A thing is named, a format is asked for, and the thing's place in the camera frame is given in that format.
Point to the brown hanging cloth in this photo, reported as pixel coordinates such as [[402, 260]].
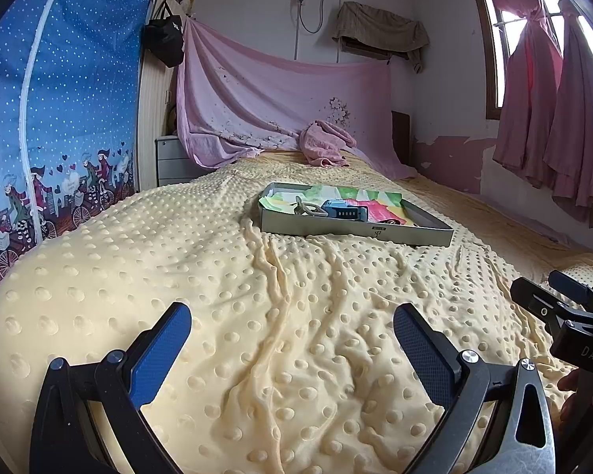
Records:
[[380, 27]]

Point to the pink curtain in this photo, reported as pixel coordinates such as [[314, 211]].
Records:
[[524, 123], [585, 148]]

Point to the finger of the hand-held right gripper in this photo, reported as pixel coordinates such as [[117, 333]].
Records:
[[573, 326], [583, 294]]

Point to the pink hanging sheet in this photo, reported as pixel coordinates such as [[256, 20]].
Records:
[[257, 94]]

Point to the black bag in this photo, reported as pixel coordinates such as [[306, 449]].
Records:
[[165, 39]]

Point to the wooden frame window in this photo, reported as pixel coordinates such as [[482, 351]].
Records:
[[494, 34]]

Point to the blue wrist watch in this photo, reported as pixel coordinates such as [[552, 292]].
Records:
[[343, 211]]

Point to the pink towel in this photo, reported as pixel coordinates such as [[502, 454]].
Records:
[[326, 143]]

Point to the grey shallow box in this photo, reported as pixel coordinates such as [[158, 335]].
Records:
[[356, 234]]

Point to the key with metal rings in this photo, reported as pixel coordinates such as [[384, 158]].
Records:
[[306, 207]]

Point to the beige wooden panel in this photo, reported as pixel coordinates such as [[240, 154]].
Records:
[[150, 123]]

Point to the brown wooden board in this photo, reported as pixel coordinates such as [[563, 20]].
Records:
[[400, 136]]

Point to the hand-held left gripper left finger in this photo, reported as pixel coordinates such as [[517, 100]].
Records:
[[160, 350]]

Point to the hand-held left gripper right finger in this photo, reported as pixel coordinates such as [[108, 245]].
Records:
[[425, 350]]

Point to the blue printed wardrobe cover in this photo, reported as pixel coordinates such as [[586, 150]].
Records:
[[69, 108]]

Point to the colourful paper lining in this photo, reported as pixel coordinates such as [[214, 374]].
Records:
[[390, 207]]

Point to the grey drawer cabinet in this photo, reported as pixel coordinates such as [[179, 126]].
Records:
[[173, 160]]

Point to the person's right hand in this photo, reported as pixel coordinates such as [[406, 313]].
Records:
[[570, 395]]

